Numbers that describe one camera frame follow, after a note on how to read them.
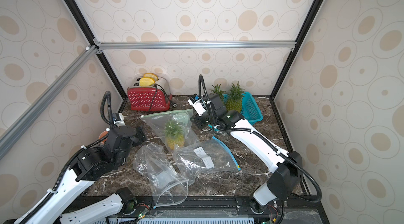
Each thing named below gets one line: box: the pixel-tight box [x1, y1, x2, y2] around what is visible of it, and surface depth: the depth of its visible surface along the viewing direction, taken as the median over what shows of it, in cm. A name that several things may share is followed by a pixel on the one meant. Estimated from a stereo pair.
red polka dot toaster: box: [126, 82, 173, 112], surface depth 105 cm
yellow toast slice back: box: [143, 72, 159, 82], surface depth 108 cm
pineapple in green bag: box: [163, 119, 186, 150], surface depth 83 cm
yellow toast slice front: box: [138, 76, 155, 87], surface depth 105 cm
